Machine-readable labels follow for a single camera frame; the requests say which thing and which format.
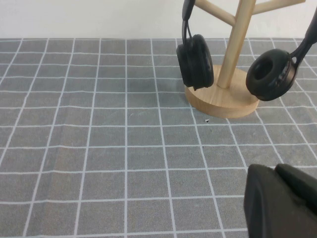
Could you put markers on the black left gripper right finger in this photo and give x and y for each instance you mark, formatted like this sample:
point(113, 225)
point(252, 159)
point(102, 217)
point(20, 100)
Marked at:
point(302, 186)

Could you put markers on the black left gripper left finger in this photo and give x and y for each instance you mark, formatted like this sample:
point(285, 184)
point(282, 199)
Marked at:
point(267, 210)

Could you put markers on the black over-ear headphones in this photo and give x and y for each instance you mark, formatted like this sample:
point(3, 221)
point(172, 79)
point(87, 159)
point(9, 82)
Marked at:
point(195, 62)

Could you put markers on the wooden branched headphone stand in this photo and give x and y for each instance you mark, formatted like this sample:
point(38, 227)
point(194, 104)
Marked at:
point(223, 104)

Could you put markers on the grey white-grid tablecloth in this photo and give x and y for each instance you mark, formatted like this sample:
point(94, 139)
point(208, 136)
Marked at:
point(99, 148)

